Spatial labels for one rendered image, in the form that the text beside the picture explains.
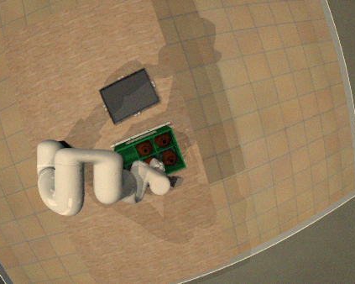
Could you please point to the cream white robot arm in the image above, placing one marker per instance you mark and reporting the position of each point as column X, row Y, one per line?
column 64, row 191

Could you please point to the dark green crate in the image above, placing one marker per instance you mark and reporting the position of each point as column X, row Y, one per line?
column 131, row 154

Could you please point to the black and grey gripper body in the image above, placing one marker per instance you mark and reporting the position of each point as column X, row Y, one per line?
column 155, row 163

